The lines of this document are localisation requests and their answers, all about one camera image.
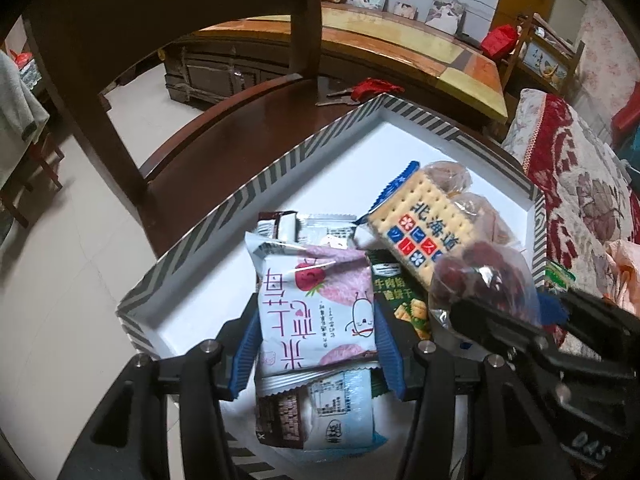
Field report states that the red patterned blanket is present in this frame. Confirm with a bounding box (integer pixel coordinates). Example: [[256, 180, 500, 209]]
[[502, 89, 640, 321]]

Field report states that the pink strawberry snack packet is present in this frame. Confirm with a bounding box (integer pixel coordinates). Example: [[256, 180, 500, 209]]
[[245, 232, 378, 378]]

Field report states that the striped cardboard box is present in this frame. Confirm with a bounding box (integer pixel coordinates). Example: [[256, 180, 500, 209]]
[[116, 92, 548, 480]]

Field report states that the wooden rack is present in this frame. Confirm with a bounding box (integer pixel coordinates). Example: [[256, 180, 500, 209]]
[[500, 12, 586, 101]]

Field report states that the clear bag of red dates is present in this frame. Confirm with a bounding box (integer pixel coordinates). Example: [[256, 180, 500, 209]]
[[427, 242, 543, 351]]

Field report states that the brown and white snack packet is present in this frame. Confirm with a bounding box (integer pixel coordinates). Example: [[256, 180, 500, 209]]
[[257, 211, 301, 242]]

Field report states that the light blue snack packet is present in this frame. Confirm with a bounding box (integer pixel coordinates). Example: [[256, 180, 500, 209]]
[[255, 367, 388, 453]]

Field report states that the clear bag of bread rolls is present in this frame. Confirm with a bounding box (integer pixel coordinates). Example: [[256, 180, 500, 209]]
[[420, 160, 523, 253]]

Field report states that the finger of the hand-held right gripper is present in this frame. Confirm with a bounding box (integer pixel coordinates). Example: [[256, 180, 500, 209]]
[[450, 297, 551, 361], [540, 287, 640, 356]]

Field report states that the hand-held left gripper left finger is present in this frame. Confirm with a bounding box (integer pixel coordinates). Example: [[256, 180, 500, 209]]
[[57, 305, 261, 480]]

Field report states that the red cloth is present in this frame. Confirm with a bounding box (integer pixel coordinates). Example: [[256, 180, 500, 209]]
[[350, 78, 405, 102]]

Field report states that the pink cloth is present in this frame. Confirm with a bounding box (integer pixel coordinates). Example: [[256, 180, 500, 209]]
[[604, 240, 640, 316]]

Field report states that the grey tablecloth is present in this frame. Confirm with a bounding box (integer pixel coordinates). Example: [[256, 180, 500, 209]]
[[0, 50, 51, 183]]

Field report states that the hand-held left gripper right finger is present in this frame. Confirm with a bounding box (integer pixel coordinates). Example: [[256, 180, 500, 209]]
[[372, 305, 576, 480]]

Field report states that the dark green snack packet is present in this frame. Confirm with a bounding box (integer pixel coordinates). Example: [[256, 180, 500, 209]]
[[367, 250, 433, 401]]

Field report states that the green cookie packet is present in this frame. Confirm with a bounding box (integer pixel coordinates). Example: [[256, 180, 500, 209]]
[[544, 260, 576, 291]]

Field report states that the wooden cabinet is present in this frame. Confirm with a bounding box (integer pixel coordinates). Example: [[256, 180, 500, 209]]
[[162, 2, 508, 123]]

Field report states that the red cushion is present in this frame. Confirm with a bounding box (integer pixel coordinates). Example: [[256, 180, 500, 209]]
[[612, 95, 640, 133]]

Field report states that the dark wooden chair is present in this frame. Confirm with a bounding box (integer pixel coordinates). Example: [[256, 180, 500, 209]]
[[22, 0, 521, 261]]

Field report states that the yellow cracker packet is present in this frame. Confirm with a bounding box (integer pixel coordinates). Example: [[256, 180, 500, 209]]
[[356, 161, 463, 291]]

